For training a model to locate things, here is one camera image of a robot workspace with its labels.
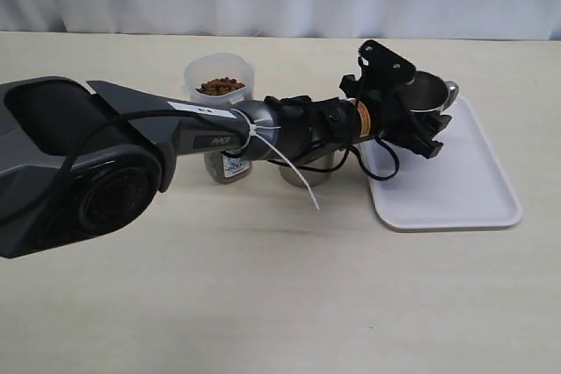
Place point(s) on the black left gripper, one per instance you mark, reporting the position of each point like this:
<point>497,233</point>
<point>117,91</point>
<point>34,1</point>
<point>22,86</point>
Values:
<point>380,114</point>

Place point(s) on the clear plastic container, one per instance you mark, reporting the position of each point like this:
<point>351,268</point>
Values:
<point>220,80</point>

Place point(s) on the white plastic tray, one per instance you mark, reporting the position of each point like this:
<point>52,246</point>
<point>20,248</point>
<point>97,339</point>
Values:
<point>463,188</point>

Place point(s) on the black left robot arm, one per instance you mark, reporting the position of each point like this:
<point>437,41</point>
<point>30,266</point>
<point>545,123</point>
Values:
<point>79,161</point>

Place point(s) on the white left arm cable tie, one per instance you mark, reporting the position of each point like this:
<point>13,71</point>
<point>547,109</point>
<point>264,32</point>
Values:
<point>255,131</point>

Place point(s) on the steel mug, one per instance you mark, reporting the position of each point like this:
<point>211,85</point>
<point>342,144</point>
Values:
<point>310,171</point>
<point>428,92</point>

